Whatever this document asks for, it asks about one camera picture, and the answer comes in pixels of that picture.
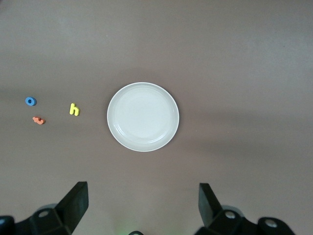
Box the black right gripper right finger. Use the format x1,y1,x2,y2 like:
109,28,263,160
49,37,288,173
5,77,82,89
195,183,296,235

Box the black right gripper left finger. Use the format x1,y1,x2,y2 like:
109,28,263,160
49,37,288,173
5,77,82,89
0,181,89,235

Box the yellow foam letter h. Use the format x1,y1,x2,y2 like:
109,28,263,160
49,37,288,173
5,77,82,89
69,102,81,116

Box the beige round plate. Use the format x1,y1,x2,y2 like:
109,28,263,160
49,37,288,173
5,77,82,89
107,82,180,153

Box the brown paper table cover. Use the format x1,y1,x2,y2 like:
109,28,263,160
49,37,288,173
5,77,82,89
0,0,313,235

